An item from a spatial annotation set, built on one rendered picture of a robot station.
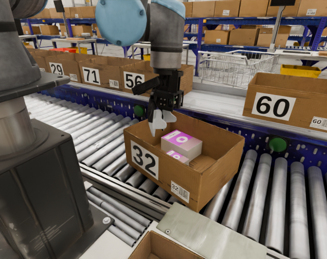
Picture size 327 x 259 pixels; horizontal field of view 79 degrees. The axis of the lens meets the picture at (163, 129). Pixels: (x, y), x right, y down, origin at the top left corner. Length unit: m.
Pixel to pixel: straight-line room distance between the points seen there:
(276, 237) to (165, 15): 0.69
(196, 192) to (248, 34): 4.87
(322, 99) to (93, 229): 0.98
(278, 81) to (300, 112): 0.31
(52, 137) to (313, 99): 0.97
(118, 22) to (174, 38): 0.20
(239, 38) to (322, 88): 4.17
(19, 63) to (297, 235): 0.82
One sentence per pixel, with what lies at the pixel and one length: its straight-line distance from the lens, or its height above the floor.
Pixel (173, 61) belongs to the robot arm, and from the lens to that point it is 0.57.
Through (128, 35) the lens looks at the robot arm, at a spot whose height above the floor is 1.29.
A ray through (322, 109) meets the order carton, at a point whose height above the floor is 0.99.
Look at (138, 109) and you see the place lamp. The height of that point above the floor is 0.82.
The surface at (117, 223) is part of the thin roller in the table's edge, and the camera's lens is 0.71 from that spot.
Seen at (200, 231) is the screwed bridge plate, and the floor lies 0.75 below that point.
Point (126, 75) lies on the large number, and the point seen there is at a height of 1.00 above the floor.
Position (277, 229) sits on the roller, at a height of 0.75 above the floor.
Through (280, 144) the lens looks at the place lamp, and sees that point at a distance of 1.05.
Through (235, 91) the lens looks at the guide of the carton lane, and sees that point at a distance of 1.40.
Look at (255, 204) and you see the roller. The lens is 0.81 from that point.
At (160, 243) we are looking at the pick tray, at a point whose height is 0.82.
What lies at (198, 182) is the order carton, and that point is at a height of 0.88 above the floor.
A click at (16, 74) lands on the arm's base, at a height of 1.23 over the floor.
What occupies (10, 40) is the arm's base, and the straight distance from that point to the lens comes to 0.45.
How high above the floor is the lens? 1.31
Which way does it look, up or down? 29 degrees down
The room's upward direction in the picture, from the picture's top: straight up
